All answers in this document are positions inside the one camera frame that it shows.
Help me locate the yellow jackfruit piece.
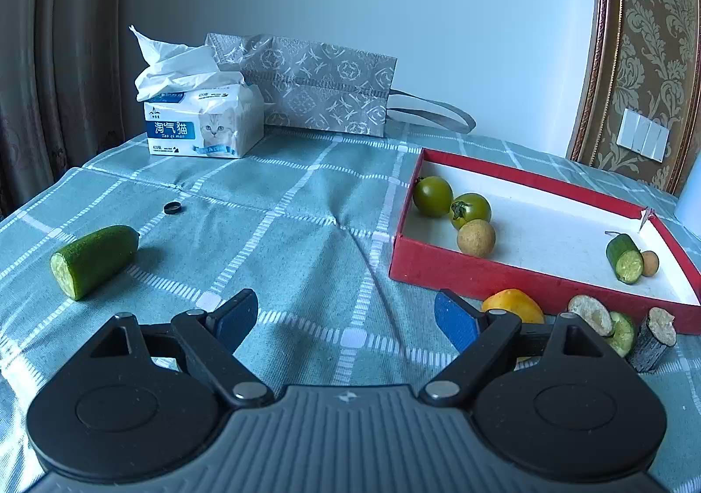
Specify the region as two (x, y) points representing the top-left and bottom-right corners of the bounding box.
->
(481, 289), (545, 324)

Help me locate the brown longan without stem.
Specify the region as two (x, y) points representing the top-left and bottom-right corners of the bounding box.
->
(457, 219), (496, 258)

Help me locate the dark sugarcane chunk bitten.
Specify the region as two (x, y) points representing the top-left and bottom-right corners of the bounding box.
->
(568, 295), (613, 337)

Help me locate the green tomato with calyx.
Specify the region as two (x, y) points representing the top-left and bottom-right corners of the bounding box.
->
(449, 193), (492, 230)

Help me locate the green tomato round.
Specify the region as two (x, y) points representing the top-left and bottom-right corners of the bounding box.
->
(412, 176), (453, 218)

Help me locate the green cucumber chunk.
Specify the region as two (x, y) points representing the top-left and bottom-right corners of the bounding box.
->
(606, 233), (644, 285)

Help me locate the dark sugarcane chunk whole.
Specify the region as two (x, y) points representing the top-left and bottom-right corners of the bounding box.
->
(627, 307), (677, 373)

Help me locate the brown longan with stem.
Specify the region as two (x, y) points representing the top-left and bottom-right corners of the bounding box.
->
(606, 231), (659, 280)

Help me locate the small green cucumber slice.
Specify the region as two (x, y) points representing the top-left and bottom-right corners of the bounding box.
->
(606, 312), (637, 358)

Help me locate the red shallow cardboard tray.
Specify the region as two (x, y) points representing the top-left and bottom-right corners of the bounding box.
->
(389, 149), (700, 334)

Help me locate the small black cap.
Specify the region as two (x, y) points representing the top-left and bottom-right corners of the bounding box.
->
(163, 201), (182, 215)

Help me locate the cucumber end piece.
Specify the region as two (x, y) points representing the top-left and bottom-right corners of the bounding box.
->
(50, 225), (140, 301)

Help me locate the teal plaid tablecloth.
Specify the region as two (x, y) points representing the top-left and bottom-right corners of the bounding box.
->
(1, 121), (700, 492)

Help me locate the white tissue pack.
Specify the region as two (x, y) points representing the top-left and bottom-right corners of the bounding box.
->
(131, 29), (264, 160)

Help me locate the light blue electric kettle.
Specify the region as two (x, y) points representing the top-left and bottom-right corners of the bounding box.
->
(675, 153), (701, 235)

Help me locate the grey patterned gift bag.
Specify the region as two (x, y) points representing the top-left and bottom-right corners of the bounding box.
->
(205, 32), (476, 137)

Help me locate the brown patterned curtain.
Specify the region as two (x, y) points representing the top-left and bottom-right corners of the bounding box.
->
(1, 0), (126, 215)

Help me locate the white wall switch panel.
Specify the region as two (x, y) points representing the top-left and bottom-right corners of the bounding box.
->
(616, 108), (670, 163)

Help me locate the gold ornate wall frame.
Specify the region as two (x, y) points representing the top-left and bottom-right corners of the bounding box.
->
(567, 0), (700, 194)

